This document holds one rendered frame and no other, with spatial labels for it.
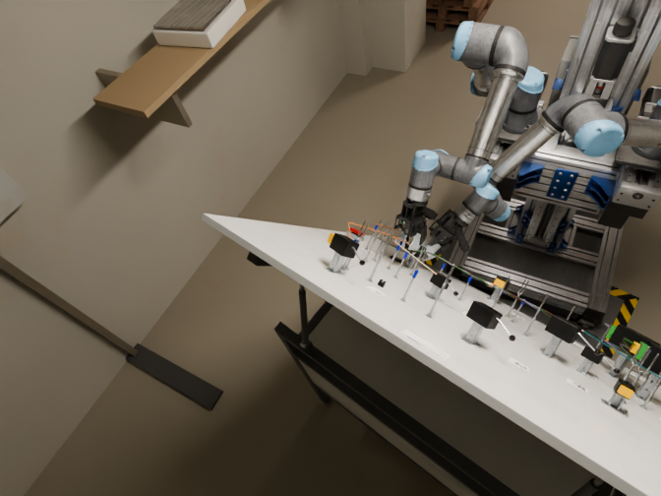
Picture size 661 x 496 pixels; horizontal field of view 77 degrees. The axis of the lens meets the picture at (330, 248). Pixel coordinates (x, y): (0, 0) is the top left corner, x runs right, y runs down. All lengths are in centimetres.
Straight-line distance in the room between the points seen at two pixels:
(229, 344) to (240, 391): 32
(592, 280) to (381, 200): 148
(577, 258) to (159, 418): 263
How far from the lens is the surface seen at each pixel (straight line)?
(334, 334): 180
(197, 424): 276
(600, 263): 281
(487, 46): 149
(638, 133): 163
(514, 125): 195
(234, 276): 309
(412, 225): 138
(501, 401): 79
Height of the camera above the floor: 243
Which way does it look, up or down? 54 degrees down
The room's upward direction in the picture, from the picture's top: 16 degrees counter-clockwise
